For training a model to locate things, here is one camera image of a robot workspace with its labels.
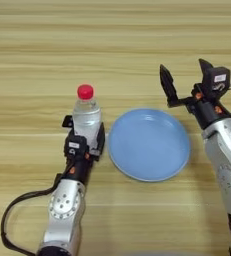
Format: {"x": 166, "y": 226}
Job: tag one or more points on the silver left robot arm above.
{"x": 65, "y": 213}

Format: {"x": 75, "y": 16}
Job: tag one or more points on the blue round plate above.
{"x": 148, "y": 146}

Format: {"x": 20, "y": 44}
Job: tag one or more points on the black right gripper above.
{"x": 207, "y": 111}

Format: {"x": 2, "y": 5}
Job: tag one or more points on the clear water bottle red cap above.
{"x": 87, "y": 116}

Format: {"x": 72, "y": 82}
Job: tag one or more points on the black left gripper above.
{"x": 78, "y": 170}

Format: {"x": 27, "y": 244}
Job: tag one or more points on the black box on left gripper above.
{"x": 75, "y": 146}

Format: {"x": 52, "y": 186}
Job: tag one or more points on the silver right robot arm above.
{"x": 227, "y": 156}

